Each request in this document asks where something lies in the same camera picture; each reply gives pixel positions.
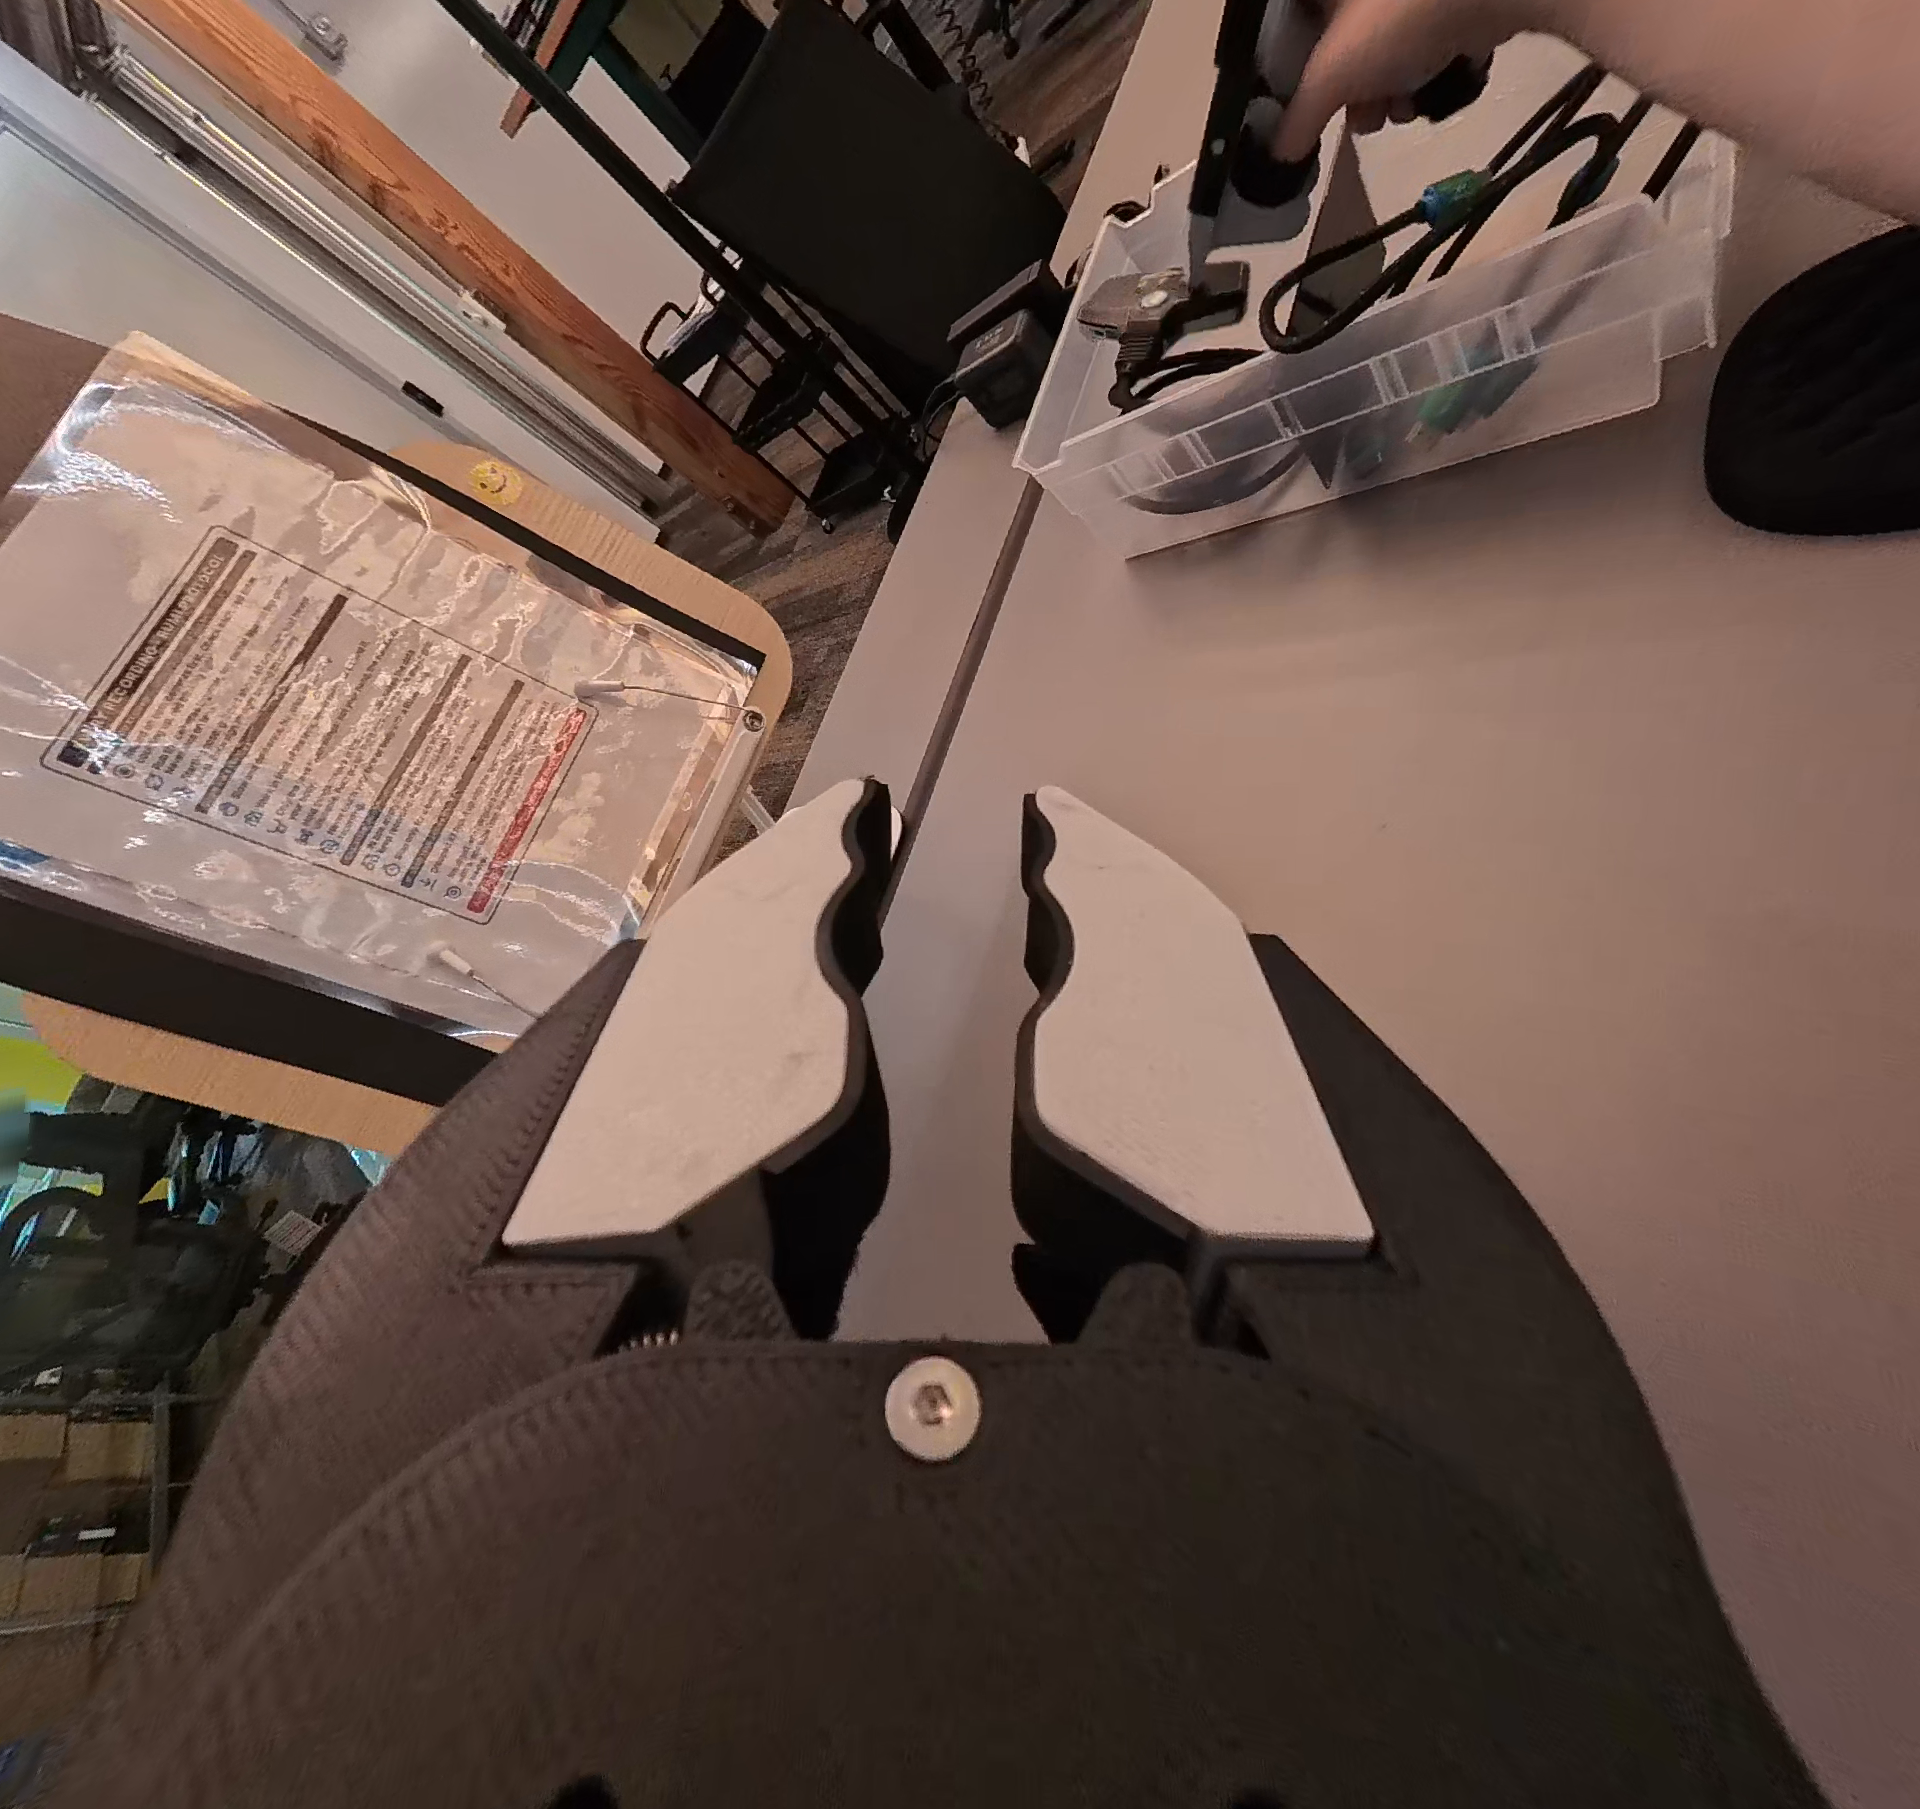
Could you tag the clear plastic bin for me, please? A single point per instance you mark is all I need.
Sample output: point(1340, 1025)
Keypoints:
point(1501, 385)

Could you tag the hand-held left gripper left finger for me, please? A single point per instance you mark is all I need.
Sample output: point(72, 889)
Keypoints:
point(705, 1075)

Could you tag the wooden beam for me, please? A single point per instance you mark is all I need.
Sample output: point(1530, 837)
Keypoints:
point(376, 175)

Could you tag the white door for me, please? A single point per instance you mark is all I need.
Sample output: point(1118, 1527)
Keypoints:
point(105, 249)

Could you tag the black power adapter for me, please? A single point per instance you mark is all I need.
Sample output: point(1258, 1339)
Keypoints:
point(1003, 369)

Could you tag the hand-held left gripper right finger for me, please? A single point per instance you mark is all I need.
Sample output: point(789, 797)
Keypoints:
point(1185, 1090)

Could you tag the black mesh wrist rest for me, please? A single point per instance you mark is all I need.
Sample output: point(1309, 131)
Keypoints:
point(1829, 385)

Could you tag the person's right forearm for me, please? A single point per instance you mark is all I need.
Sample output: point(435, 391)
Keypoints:
point(1770, 38)

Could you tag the yellow smiley sticker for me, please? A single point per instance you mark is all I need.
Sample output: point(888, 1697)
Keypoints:
point(497, 478)

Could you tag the framed instruction sheet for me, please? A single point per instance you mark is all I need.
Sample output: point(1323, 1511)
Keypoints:
point(330, 730)

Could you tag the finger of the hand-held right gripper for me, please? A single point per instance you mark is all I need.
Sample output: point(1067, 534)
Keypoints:
point(1223, 242)

